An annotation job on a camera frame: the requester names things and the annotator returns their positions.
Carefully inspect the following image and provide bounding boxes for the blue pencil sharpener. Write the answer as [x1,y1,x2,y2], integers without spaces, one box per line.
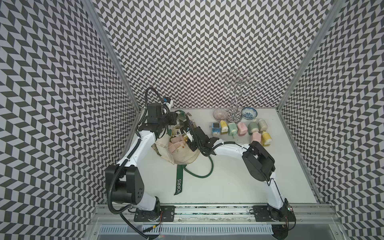
[212,122,221,137]

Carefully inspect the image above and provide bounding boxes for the pink pencil sharpener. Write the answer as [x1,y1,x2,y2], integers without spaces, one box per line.
[168,136,186,153]
[251,132,262,143]
[237,122,248,137]

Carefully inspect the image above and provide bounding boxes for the cream tote bag green handles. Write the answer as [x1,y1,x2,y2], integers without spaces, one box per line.
[152,110,214,196]

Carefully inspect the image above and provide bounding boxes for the cream pencil sharpener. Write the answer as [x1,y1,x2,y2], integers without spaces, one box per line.
[258,119,268,132]

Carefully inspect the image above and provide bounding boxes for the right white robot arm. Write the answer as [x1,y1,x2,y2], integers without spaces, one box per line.
[187,127,297,225]

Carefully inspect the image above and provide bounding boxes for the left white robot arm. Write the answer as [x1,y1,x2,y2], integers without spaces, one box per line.
[105,110,177,222]

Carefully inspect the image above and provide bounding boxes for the pink ceramic bowl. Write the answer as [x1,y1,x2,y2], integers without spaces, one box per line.
[213,109,229,122]

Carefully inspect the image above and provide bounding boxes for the blue white ceramic bowl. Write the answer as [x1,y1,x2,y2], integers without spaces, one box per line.
[241,107,258,120]

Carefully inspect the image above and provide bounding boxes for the clear glass mug tree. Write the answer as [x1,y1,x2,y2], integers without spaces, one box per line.
[221,69,258,124]

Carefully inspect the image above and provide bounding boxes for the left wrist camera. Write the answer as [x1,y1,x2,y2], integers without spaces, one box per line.
[147,97,174,124]

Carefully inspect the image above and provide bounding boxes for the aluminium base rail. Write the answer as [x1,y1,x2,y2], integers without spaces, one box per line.
[84,204,348,240]

